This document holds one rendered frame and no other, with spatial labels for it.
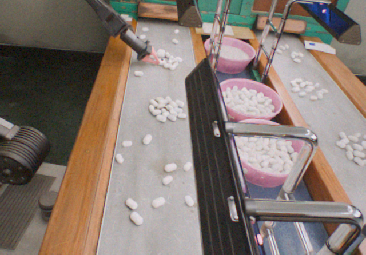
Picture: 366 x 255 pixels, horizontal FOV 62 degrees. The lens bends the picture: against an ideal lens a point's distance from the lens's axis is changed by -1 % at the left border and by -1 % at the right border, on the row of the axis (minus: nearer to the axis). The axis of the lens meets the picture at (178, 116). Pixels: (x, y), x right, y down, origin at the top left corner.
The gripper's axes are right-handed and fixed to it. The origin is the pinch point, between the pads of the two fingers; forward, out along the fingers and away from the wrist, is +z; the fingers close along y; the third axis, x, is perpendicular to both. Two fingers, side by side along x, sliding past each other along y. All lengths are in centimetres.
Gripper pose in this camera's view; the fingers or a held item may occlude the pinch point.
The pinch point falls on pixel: (157, 62)
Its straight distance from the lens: 139.8
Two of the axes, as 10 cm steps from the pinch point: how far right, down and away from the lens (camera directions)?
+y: -0.4, -6.2, 7.8
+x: -7.2, 5.6, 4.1
